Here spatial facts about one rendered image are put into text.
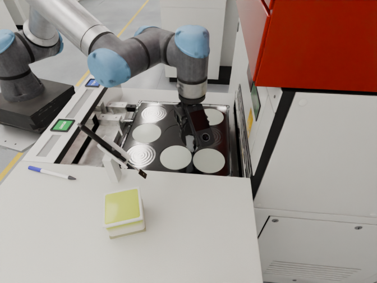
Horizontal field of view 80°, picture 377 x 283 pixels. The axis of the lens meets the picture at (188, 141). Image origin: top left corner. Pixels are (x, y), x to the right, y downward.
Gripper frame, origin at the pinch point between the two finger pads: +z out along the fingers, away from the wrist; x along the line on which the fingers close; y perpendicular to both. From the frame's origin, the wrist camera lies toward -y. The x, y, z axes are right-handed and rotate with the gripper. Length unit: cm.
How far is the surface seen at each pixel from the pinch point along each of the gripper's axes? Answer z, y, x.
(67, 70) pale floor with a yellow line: 91, 274, 52
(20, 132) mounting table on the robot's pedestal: 9, 46, 55
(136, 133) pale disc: 1.2, 16.7, 14.4
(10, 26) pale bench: 66, 401, 114
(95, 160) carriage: 3.3, 11.8, 29.4
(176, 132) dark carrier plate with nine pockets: 1.4, 11.5, 1.3
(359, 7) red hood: -44, -22, -13
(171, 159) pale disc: 1.3, 0.4, 7.7
